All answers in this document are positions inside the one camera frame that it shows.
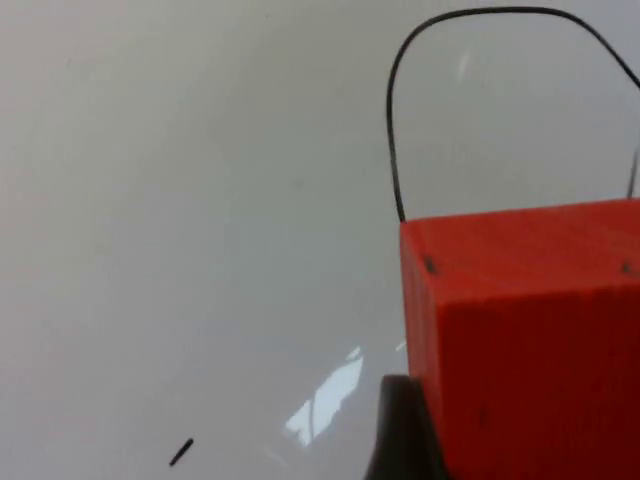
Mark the red cube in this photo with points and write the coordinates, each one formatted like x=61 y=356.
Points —
x=530 y=350

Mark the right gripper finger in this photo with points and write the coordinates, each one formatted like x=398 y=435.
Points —
x=402 y=440

